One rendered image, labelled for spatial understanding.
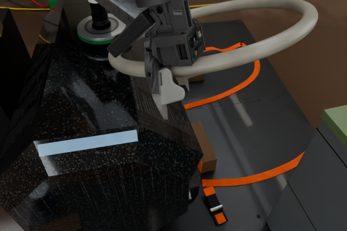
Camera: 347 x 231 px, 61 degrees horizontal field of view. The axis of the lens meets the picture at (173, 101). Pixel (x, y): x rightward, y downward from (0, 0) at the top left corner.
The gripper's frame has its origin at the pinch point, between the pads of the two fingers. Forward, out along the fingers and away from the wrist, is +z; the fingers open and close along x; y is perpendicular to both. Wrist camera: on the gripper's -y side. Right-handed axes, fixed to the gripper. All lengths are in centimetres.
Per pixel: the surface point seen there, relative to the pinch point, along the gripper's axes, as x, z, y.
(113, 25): 62, -2, -58
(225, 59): 1.5, -7.4, 11.2
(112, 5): 37, -14, -36
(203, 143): 86, 80, -40
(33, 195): -4, 36, -61
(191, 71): -0.7, -6.4, 5.6
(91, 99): 25, 15, -49
